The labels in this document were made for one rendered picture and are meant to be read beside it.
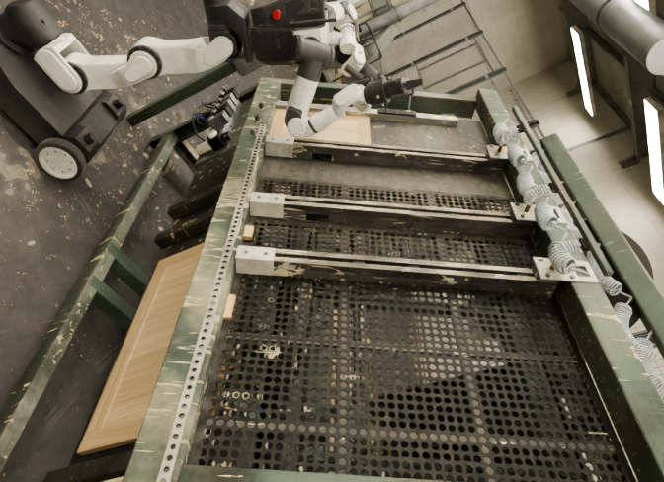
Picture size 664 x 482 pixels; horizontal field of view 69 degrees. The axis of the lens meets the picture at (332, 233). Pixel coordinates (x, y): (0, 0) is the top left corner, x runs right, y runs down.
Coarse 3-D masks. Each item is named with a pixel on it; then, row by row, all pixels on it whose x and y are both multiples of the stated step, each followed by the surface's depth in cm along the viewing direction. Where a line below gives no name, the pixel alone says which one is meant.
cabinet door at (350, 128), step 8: (280, 112) 245; (312, 112) 248; (272, 120) 238; (280, 120) 238; (344, 120) 244; (352, 120) 245; (360, 120) 245; (368, 120) 246; (272, 128) 232; (280, 128) 232; (328, 128) 237; (336, 128) 238; (344, 128) 238; (352, 128) 239; (360, 128) 239; (368, 128) 240; (288, 136) 228; (312, 136) 230; (320, 136) 231; (328, 136) 231; (336, 136) 232; (344, 136) 232; (352, 136) 233; (360, 136) 233; (368, 136) 234
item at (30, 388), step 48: (240, 96) 270; (144, 192) 243; (192, 192) 269; (192, 240) 228; (288, 240) 268; (288, 288) 236; (48, 336) 175; (0, 432) 146; (48, 480) 148; (96, 480) 141
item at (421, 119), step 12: (276, 108) 248; (312, 108) 248; (324, 108) 248; (348, 108) 250; (384, 120) 251; (396, 120) 251; (408, 120) 251; (420, 120) 251; (432, 120) 251; (444, 120) 250; (456, 120) 250
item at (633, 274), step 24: (552, 144) 280; (576, 168) 258; (576, 192) 247; (600, 216) 229; (600, 240) 220; (624, 240) 214; (624, 264) 206; (336, 288) 234; (360, 288) 233; (624, 288) 204; (648, 288) 193; (648, 312) 187
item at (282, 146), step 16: (512, 128) 208; (272, 144) 213; (288, 144) 213; (304, 144) 213; (320, 144) 214; (336, 144) 216; (352, 144) 216; (368, 144) 218; (336, 160) 217; (352, 160) 217; (368, 160) 217; (384, 160) 217; (400, 160) 217; (416, 160) 216; (432, 160) 216; (448, 160) 216; (464, 160) 216; (480, 160) 215; (496, 160) 216; (528, 160) 212
